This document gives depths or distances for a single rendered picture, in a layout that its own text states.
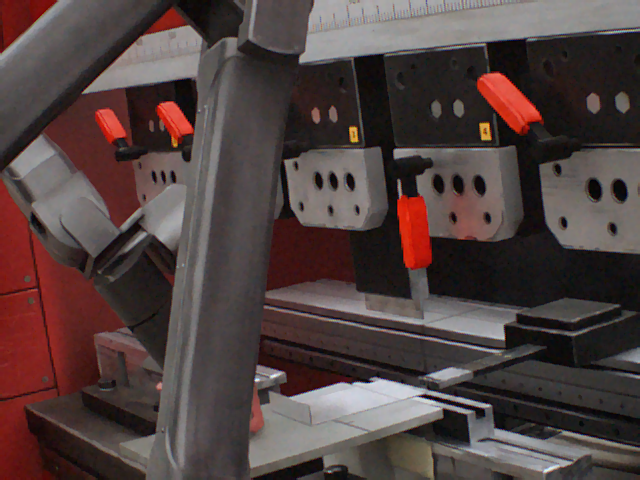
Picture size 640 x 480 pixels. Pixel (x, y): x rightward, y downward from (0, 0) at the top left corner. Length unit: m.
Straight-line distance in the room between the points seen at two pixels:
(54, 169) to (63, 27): 0.37
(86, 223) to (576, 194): 0.44
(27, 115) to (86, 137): 1.25
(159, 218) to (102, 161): 0.89
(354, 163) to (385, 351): 0.58
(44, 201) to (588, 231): 0.48
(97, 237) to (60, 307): 0.91
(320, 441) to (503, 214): 0.28
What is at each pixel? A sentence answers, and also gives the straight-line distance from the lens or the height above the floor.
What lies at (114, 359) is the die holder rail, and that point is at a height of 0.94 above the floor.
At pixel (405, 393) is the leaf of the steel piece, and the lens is 1.32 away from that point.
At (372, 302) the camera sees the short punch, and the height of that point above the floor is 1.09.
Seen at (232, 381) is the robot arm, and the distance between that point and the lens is 0.83.
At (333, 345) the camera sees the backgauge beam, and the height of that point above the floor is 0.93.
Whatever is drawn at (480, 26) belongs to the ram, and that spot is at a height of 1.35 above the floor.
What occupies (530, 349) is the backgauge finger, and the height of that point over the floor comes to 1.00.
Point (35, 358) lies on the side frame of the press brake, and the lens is 2.06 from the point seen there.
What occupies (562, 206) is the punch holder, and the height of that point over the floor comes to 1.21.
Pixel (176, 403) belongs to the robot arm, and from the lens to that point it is 0.82.
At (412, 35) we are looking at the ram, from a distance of 1.15.
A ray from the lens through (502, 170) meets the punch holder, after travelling 1.07.
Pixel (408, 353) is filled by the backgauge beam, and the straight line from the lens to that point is 1.74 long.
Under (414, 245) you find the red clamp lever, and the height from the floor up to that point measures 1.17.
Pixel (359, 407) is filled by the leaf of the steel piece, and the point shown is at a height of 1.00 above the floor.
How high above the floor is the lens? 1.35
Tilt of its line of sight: 8 degrees down
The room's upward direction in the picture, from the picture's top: 8 degrees counter-clockwise
